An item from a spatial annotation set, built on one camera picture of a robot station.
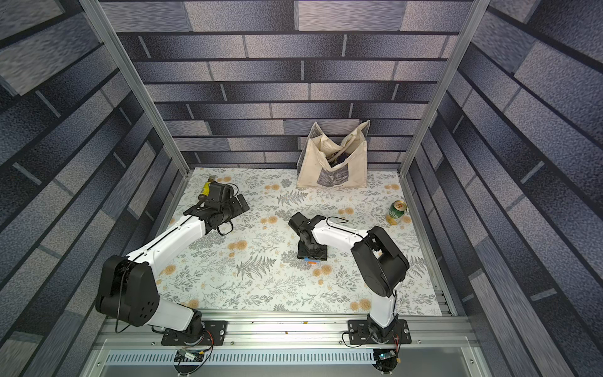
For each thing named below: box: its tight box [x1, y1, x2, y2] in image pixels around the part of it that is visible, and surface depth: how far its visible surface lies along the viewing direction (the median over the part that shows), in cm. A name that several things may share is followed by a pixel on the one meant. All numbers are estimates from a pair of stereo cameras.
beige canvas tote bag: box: [296, 120, 371, 188], surface depth 102 cm
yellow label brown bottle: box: [197, 175, 218, 202], surface depth 109 cm
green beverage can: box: [388, 199, 408, 220], surface depth 95 cm
